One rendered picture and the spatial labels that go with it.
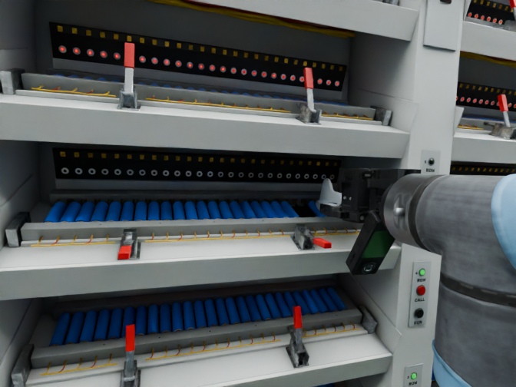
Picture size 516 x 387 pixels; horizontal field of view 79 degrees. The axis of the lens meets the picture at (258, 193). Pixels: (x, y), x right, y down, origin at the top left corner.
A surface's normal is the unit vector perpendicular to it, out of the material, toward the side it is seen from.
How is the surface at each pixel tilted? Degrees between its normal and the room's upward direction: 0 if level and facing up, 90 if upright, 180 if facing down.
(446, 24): 90
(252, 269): 109
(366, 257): 121
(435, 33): 90
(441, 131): 90
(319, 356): 19
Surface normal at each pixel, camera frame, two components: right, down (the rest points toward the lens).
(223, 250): 0.13, -0.91
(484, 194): -0.72, -0.64
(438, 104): 0.30, 0.10
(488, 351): -0.59, 0.03
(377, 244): 0.20, 0.59
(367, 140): 0.27, 0.41
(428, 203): -0.90, -0.32
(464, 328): -0.87, 0.00
